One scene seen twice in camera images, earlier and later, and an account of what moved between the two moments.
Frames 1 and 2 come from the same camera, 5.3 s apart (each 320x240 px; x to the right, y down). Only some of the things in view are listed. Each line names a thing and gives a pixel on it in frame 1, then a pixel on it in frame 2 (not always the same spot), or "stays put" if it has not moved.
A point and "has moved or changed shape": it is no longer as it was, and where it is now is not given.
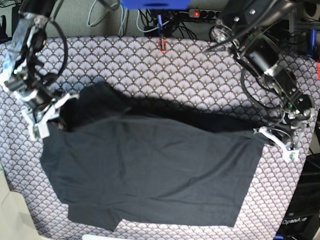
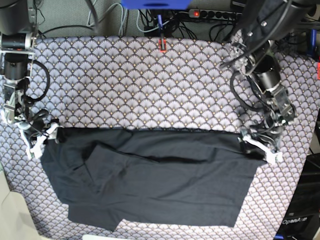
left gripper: x=37 y=100 → x=33 y=122
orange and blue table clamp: x=162 y=43 stays put
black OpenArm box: x=302 y=221 stays put
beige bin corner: x=16 y=221 stays put
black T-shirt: x=147 y=162 has moved or changed shape
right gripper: x=293 y=120 → x=269 y=130
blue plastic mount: x=156 y=4 stays put
